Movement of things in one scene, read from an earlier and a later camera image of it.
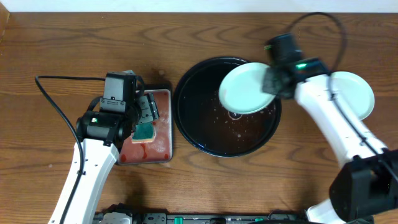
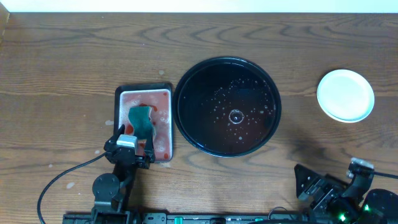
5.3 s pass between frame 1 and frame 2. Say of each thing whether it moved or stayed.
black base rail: stayed
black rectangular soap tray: stayed
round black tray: stayed
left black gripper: moved
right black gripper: moved
